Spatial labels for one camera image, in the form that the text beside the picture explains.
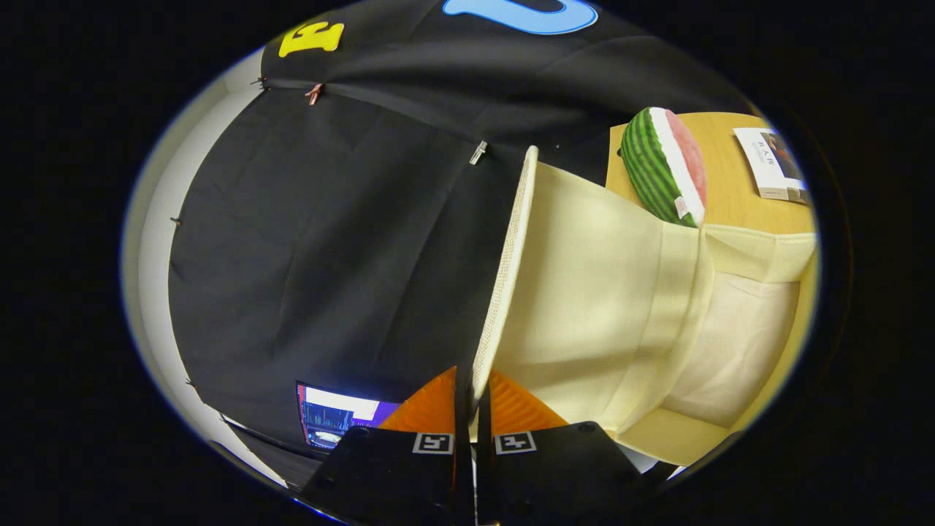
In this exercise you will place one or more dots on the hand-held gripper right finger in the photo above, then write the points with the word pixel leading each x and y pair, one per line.
pixel 485 453

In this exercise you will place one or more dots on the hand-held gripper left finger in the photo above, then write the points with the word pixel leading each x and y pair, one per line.
pixel 462 446

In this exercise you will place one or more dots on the beige fabric storage box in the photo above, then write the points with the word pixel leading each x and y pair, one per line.
pixel 584 292

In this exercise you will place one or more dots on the computer monitor screen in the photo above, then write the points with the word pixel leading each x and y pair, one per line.
pixel 336 416

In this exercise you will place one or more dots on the black backdrop cloth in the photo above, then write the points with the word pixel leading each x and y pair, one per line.
pixel 329 256

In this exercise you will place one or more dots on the watermelon slice toy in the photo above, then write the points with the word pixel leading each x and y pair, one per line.
pixel 661 168

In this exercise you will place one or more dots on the copper clothes peg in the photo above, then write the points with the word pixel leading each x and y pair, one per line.
pixel 314 93

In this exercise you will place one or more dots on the white portrait cover book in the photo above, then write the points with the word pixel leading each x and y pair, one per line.
pixel 767 164

